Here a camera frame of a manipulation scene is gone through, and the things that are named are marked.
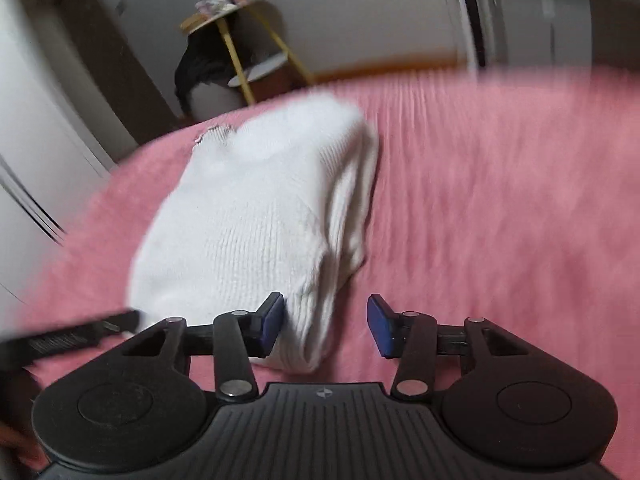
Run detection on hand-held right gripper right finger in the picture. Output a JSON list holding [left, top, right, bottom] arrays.
[[366, 293, 522, 403]]

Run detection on brown wooden door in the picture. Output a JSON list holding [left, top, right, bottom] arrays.
[[29, 0, 167, 148]]

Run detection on white wardrobe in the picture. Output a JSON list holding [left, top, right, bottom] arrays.
[[0, 0, 117, 306]]

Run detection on pink ribbed bedspread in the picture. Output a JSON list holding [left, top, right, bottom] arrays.
[[0, 64, 640, 480]]

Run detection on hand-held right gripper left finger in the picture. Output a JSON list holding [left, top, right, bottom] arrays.
[[121, 291, 287, 404]]

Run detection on white round pouf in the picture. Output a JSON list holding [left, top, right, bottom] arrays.
[[192, 81, 252, 122]]

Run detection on black garment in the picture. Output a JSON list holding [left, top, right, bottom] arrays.
[[173, 41, 242, 115]]

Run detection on white knitted sweater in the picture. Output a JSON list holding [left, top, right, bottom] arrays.
[[127, 94, 382, 374]]

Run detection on round side table yellow legs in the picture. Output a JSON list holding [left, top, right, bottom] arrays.
[[180, 0, 317, 105]]

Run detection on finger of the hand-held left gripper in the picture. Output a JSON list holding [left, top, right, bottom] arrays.
[[0, 308, 142, 362]]

